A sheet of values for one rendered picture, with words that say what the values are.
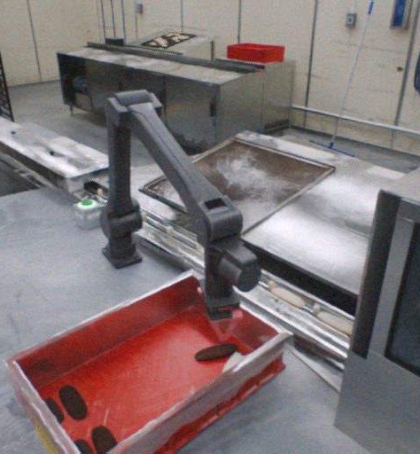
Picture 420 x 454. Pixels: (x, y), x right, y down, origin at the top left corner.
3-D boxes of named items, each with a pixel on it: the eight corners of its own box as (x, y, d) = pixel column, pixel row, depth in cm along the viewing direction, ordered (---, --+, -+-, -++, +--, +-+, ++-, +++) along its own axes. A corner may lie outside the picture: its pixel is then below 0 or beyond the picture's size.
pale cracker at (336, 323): (313, 317, 109) (314, 314, 108) (322, 310, 111) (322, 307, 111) (350, 338, 103) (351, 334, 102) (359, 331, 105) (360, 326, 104)
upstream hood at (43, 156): (-41, 129, 253) (-45, 113, 249) (-8, 123, 264) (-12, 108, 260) (69, 196, 173) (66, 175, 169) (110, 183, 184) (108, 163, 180)
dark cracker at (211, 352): (196, 363, 99) (196, 359, 98) (192, 353, 102) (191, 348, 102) (240, 352, 101) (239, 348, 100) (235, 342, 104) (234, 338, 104)
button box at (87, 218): (75, 232, 160) (71, 203, 155) (95, 225, 165) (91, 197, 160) (88, 240, 155) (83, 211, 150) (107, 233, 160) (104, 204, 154)
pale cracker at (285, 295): (268, 293, 118) (268, 289, 117) (276, 286, 120) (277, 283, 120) (299, 310, 111) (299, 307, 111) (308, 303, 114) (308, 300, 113)
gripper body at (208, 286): (209, 315, 89) (208, 283, 86) (198, 286, 98) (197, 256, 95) (241, 309, 90) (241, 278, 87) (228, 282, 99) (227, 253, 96)
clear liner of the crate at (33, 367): (7, 395, 91) (-4, 358, 87) (193, 297, 120) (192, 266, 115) (89, 526, 69) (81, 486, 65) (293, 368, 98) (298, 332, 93)
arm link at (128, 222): (126, 231, 140) (110, 236, 137) (123, 200, 135) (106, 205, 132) (139, 244, 133) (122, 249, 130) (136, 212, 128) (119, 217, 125)
